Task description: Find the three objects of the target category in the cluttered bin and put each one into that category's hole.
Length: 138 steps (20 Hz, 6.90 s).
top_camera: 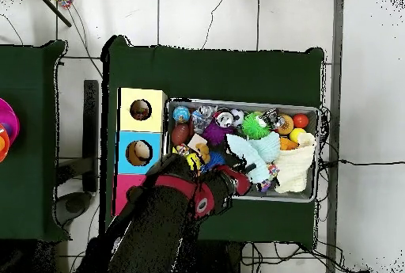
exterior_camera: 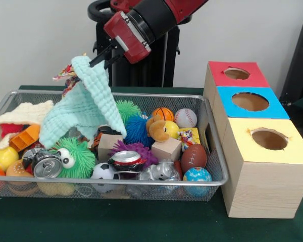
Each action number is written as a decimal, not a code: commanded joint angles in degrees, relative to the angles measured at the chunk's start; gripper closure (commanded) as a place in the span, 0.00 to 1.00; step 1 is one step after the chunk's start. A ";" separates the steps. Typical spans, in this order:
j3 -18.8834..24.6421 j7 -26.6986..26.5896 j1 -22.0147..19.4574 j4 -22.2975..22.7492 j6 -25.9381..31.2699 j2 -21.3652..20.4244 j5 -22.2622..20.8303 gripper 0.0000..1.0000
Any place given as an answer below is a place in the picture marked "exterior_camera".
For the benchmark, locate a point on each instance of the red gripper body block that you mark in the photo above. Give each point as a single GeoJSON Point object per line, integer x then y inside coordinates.
{"type": "Point", "coordinates": [121, 35]}

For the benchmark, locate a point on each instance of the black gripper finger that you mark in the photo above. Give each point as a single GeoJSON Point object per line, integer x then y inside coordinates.
{"type": "Point", "coordinates": [113, 61]}
{"type": "Point", "coordinates": [102, 56]}

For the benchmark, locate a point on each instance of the colourful patterned cloth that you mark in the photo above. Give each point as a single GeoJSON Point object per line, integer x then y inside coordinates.
{"type": "Point", "coordinates": [65, 71]}

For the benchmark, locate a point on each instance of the mint green cloth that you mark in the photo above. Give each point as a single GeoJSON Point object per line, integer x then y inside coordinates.
{"type": "Point", "coordinates": [86, 108]}

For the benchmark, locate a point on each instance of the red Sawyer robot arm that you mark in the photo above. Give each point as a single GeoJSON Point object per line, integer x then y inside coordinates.
{"type": "Point", "coordinates": [161, 15]}

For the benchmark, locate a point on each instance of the shallow mesh bin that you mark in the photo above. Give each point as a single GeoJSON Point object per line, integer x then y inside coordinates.
{"type": "Point", "coordinates": [166, 100]}

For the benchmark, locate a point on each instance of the wooden box with three holes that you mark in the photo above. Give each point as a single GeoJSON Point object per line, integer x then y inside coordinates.
{"type": "Point", "coordinates": [262, 191]}

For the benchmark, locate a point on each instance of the small green spiky ball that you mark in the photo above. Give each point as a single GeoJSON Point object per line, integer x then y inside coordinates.
{"type": "Point", "coordinates": [128, 108]}

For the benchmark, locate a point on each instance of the orange basketball toy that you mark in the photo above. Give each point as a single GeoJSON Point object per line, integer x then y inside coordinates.
{"type": "Point", "coordinates": [164, 114]}

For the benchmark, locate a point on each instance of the blue spiky ball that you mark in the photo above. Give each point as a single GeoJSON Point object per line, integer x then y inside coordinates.
{"type": "Point", "coordinates": [137, 131]}

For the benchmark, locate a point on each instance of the smooth yellow ball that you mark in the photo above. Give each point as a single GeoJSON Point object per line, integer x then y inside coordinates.
{"type": "Point", "coordinates": [173, 128]}

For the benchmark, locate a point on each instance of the white baseball toy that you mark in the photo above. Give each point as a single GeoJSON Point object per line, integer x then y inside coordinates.
{"type": "Point", "coordinates": [185, 118]}

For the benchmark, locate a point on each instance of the cream knitted cloth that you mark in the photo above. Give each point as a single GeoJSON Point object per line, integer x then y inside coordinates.
{"type": "Point", "coordinates": [22, 112]}

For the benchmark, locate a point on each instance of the large green spiky eyed ball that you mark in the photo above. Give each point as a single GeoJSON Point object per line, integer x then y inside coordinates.
{"type": "Point", "coordinates": [78, 156]}

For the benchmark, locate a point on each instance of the black and white soccer ball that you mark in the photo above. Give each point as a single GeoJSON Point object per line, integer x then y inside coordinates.
{"type": "Point", "coordinates": [103, 174]}

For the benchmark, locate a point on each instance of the brown football toy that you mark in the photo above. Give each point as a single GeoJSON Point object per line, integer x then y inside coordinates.
{"type": "Point", "coordinates": [194, 158]}

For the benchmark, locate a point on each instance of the black monitor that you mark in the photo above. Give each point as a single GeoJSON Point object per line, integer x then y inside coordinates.
{"type": "Point", "coordinates": [298, 63]}

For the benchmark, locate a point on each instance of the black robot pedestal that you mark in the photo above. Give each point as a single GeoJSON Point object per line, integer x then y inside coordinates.
{"type": "Point", "coordinates": [146, 73]}

